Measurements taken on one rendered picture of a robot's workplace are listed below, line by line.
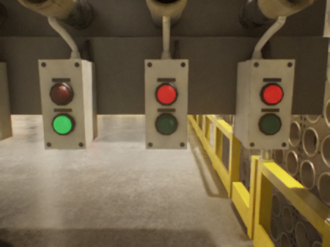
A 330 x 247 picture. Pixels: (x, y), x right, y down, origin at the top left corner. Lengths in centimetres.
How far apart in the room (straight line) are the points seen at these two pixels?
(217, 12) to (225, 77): 13
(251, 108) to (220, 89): 10
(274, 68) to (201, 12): 19
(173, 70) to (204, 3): 19
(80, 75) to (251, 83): 28
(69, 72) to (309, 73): 45
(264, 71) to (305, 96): 16
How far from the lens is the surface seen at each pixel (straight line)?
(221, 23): 58
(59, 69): 47
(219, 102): 55
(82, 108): 47
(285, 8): 42
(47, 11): 43
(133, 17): 58
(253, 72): 47
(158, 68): 44
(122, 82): 54
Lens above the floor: 75
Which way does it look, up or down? 9 degrees down
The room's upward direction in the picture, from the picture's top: straight up
